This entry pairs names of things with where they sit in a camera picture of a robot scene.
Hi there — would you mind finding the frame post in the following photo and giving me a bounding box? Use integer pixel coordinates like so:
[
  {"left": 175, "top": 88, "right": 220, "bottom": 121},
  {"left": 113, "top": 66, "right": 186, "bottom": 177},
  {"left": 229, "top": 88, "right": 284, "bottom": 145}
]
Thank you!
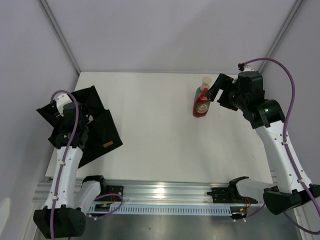
[
  {"left": 265, "top": 0, "right": 307, "bottom": 59},
  {"left": 37, "top": 0, "right": 81, "bottom": 76}
]

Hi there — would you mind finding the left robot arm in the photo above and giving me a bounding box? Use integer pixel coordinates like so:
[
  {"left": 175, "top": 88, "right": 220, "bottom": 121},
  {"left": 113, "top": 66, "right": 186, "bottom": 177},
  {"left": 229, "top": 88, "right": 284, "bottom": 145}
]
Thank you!
[{"left": 33, "top": 102, "right": 108, "bottom": 240}]

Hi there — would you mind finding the red dish soap bottle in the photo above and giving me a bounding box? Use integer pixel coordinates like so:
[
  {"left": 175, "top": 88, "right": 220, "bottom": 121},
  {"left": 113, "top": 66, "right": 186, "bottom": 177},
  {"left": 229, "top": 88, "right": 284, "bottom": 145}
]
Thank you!
[{"left": 192, "top": 87, "right": 211, "bottom": 118}]

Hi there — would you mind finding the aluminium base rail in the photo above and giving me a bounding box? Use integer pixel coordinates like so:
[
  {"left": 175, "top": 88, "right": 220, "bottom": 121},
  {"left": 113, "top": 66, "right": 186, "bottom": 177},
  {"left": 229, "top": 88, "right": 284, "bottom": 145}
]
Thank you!
[{"left": 33, "top": 176, "right": 266, "bottom": 206}]

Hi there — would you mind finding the black mounting plate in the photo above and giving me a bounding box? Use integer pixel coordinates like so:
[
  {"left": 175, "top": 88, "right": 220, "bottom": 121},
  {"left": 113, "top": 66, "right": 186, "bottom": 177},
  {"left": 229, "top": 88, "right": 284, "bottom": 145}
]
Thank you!
[
  {"left": 206, "top": 186, "right": 258, "bottom": 204},
  {"left": 104, "top": 185, "right": 124, "bottom": 202}
]

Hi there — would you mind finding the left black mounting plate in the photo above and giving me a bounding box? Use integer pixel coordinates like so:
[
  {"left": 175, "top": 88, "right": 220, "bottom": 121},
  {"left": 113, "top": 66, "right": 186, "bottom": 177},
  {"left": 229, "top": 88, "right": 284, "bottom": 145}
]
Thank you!
[{"left": 104, "top": 185, "right": 124, "bottom": 202}]

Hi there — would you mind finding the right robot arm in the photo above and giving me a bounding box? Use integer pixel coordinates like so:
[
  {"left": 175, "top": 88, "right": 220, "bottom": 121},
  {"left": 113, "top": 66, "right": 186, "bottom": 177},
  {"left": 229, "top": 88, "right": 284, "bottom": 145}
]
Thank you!
[{"left": 205, "top": 71, "right": 320, "bottom": 215}]

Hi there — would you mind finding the left frame post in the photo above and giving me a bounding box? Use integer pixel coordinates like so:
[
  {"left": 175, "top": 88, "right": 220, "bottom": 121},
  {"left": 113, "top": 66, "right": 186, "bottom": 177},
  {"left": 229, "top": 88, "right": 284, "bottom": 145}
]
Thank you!
[{"left": 37, "top": 0, "right": 81, "bottom": 76}]

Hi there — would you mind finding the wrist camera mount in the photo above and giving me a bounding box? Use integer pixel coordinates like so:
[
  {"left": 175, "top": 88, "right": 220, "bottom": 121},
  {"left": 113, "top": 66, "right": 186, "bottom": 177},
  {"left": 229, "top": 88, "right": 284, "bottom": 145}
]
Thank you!
[
  {"left": 52, "top": 92, "right": 72, "bottom": 117},
  {"left": 237, "top": 62, "right": 255, "bottom": 72}
]

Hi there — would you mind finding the slotted cable duct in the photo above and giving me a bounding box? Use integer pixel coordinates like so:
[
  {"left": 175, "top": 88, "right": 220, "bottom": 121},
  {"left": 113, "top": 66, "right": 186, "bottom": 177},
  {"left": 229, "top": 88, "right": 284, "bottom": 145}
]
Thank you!
[{"left": 88, "top": 203, "right": 232, "bottom": 216}]

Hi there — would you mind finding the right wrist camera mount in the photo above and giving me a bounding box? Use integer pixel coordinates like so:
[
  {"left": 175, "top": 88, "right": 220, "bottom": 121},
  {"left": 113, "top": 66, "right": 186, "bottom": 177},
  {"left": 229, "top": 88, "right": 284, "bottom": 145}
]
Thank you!
[{"left": 237, "top": 62, "right": 255, "bottom": 72}]

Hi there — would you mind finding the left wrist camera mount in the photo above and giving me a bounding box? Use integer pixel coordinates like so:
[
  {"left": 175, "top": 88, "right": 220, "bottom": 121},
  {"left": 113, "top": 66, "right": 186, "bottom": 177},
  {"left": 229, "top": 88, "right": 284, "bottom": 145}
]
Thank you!
[{"left": 52, "top": 92, "right": 72, "bottom": 117}]

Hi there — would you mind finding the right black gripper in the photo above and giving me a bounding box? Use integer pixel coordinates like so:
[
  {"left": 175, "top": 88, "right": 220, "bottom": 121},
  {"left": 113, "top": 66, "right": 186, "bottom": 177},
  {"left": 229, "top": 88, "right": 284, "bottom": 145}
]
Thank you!
[{"left": 204, "top": 73, "right": 248, "bottom": 112}]

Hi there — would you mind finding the black canvas bag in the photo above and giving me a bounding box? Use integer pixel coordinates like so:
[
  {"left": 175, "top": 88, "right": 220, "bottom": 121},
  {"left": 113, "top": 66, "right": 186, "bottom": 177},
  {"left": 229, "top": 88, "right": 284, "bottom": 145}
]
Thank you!
[{"left": 37, "top": 86, "right": 123, "bottom": 168}]

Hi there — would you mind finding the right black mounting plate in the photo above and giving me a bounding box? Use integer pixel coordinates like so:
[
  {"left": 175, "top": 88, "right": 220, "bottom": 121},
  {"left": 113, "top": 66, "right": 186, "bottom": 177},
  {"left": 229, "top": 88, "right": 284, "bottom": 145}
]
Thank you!
[{"left": 206, "top": 186, "right": 258, "bottom": 204}]

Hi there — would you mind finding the right frame post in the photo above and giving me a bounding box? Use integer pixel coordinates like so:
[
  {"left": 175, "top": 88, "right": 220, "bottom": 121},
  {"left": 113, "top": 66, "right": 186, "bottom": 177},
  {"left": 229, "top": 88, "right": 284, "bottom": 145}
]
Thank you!
[{"left": 265, "top": 0, "right": 307, "bottom": 59}]

